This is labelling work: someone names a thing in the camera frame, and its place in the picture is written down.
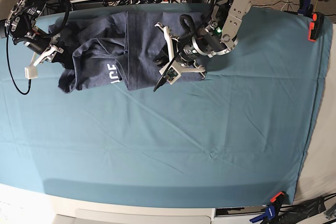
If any camera black cable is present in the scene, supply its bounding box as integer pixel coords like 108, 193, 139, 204
5, 0, 73, 95
153, 14, 211, 92

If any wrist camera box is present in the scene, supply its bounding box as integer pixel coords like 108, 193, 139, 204
159, 67, 181, 85
25, 66, 38, 80

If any orange black clamp, top right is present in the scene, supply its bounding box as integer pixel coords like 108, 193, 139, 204
308, 13, 324, 42

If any blue orange clamp, bottom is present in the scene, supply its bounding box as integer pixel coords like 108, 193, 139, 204
249, 191, 286, 223

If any black bag, bottom right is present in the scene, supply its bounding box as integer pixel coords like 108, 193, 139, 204
272, 196, 326, 224

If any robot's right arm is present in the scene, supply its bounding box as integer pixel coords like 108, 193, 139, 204
1, 0, 206, 93

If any robot's left gripper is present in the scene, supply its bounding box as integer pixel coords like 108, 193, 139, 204
153, 22, 205, 74

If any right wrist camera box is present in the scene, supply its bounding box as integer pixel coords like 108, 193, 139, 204
25, 66, 38, 80

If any teal table cloth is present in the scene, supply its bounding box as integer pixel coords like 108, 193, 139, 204
1, 8, 333, 208

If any left camera black cable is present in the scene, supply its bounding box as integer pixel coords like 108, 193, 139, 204
153, 14, 211, 92

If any right camera black cable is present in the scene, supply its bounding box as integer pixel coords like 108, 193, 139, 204
5, 0, 73, 95

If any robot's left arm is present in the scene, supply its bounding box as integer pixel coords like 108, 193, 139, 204
155, 0, 251, 82

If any blue clamp, top right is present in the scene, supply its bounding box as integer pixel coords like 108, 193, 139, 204
297, 0, 313, 17

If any blue-grey T-shirt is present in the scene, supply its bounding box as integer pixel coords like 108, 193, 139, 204
58, 12, 185, 94

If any robot's right gripper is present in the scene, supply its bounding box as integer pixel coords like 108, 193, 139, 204
26, 37, 74, 69

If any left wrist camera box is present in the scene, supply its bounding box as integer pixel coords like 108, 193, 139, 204
159, 67, 181, 85

